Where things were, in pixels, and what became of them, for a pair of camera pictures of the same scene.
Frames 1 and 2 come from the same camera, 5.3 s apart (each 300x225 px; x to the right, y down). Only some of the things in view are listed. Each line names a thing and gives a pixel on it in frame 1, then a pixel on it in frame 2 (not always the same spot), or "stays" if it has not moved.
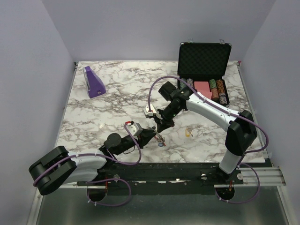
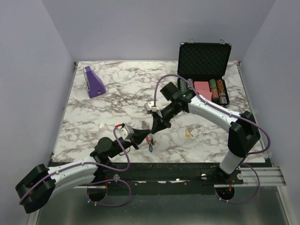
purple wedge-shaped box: (94, 85) stays
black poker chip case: (203, 64) stays
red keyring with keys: (158, 137) to (150, 139)
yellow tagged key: (188, 131) stays
